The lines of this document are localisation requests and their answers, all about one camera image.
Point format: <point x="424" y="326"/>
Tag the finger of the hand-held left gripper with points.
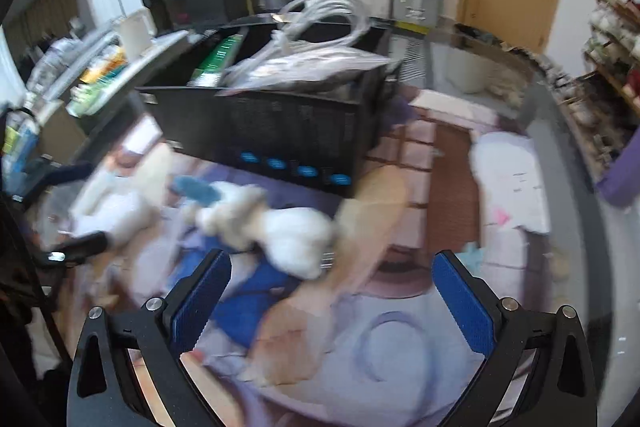
<point x="65" y="177"/>
<point x="80" y="246"/>

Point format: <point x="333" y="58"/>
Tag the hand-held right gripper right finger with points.
<point x="465" y="302"/>

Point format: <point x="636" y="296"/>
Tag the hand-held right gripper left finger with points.
<point x="200" y="302"/>

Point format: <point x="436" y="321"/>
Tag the white plush toy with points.
<point x="290" y="232"/>

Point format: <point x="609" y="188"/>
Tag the black storage box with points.
<point x="280" y="127"/>

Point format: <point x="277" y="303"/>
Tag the green packet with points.
<point x="220" y="54"/>

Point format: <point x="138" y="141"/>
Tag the clear plastic bag with tubing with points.
<point x="300" y="69"/>

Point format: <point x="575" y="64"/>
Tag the printed cartoon mat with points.
<point x="450" y="207"/>

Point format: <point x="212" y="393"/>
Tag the clear water bottle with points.
<point x="47" y="67"/>

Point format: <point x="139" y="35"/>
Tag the pile of colourful packets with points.
<point x="105" y="67"/>

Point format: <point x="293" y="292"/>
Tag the white jug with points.
<point x="135" y="32"/>

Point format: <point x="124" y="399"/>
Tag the brown curtain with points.
<point x="45" y="12"/>

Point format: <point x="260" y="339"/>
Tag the purple rolled mat bag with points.
<point x="625" y="177"/>

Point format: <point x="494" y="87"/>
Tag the white trash bin black liner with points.
<point x="467" y="72"/>

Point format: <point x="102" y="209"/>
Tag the striped rug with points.
<point x="407" y="52"/>

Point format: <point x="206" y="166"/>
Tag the wooden shoe rack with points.
<point x="615" y="92"/>

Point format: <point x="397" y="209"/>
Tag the rows of assorted shoes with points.
<point x="600" y="22"/>

